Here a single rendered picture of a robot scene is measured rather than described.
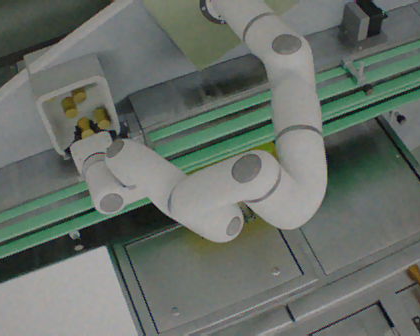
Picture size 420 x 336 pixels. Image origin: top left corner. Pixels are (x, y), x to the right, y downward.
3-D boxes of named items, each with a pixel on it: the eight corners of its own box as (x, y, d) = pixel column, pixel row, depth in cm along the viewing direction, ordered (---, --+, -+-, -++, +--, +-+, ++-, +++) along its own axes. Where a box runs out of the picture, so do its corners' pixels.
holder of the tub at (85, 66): (58, 144, 151) (64, 166, 147) (28, 75, 129) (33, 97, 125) (116, 123, 154) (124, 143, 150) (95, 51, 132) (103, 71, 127)
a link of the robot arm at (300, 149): (305, 110, 92) (314, 184, 84) (335, 152, 102) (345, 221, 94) (233, 137, 99) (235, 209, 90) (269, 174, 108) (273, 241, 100)
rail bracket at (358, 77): (337, 64, 151) (363, 98, 143) (340, 45, 145) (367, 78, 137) (349, 60, 151) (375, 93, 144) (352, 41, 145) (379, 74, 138)
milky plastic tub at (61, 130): (52, 134, 147) (59, 158, 142) (27, 76, 128) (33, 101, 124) (113, 111, 150) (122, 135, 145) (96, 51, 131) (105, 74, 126)
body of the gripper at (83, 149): (84, 189, 127) (75, 162, 136) (125, 173, 129) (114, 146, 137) (73, 165, 122) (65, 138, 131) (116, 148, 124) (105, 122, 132)
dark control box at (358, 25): (341, 23, 158) (357, 41, 153) (344, 2, 151) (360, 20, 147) (365, 16, 159) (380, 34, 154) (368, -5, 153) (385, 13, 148)
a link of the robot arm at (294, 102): (324, 121, 95) (327, 173, 108) (308, 28, 108) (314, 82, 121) (269, 128, 96) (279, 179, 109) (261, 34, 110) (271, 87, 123)
